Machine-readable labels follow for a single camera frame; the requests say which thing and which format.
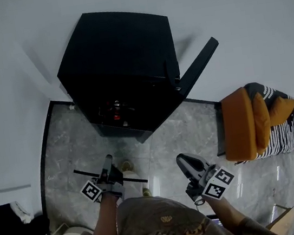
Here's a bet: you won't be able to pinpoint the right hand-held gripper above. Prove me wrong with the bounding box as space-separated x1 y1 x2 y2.
175 146 239 207

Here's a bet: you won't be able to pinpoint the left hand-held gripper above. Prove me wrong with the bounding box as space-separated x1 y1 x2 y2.
75 153 129 207

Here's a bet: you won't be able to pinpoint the black cabinet with door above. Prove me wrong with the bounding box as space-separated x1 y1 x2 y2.
49 0 191 155

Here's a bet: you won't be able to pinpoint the person's left forearm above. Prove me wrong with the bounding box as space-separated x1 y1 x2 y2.
87 192 125 235

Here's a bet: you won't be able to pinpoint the person's right forearm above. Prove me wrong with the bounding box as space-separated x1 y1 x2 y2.
201 188 253 233

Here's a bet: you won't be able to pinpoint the person's left shoe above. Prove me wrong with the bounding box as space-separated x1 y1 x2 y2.
120 159 136 173

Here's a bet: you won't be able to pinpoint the person's shoe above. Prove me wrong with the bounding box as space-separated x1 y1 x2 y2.
120 159 136 173
141 186 153 198

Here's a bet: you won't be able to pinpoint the person's white trousers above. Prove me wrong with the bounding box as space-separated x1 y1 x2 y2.
120 169 146 200

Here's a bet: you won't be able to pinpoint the person's right shoe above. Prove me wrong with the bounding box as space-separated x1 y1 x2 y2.
141 186 153 198

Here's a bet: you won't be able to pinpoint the red label drink bottle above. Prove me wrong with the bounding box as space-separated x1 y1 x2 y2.
106 98 127 122

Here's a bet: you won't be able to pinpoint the person's olive printed shirt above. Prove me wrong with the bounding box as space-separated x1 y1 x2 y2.
57 176 282 235

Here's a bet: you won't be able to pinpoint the orange cushion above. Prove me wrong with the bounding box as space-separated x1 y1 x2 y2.
265 94 294 127
249 90 276 155

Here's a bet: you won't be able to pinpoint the white cloth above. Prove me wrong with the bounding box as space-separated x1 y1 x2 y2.
9 199 34 226

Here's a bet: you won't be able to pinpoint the light wooden table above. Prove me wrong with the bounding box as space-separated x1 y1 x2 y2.
262 206 294 235

